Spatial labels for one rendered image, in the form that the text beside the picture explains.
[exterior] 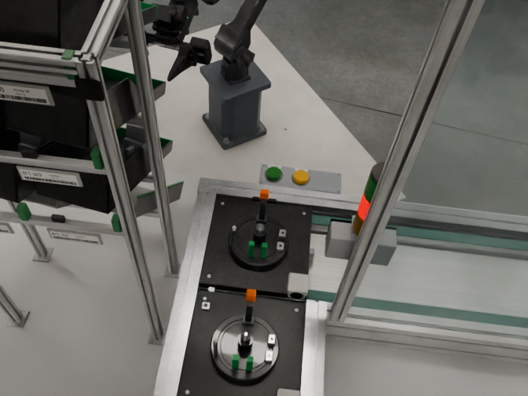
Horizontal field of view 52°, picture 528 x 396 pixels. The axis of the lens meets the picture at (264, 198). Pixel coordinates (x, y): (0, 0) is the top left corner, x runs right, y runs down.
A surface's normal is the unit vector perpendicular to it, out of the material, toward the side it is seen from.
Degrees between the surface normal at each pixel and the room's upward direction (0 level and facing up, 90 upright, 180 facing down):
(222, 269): 0
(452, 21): 90
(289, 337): 0
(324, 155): 0
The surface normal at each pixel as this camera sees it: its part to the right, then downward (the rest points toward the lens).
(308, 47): 0.06, -0.59
